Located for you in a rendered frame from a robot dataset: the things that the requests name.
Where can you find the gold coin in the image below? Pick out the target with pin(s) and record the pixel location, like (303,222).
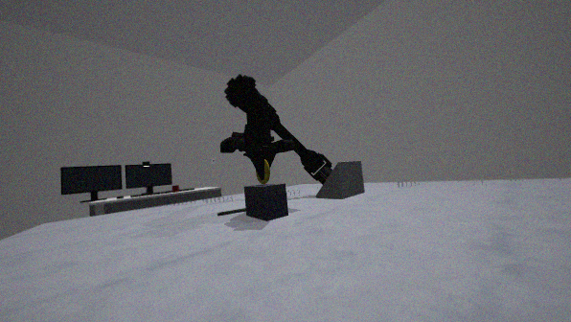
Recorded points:
(266,173)

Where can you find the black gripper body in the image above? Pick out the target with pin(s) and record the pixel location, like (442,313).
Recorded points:
(259,138)

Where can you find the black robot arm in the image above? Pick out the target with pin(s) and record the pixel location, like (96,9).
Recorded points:
(242,93)

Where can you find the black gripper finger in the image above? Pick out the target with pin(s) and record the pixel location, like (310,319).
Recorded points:
(257,158)
(269,156)

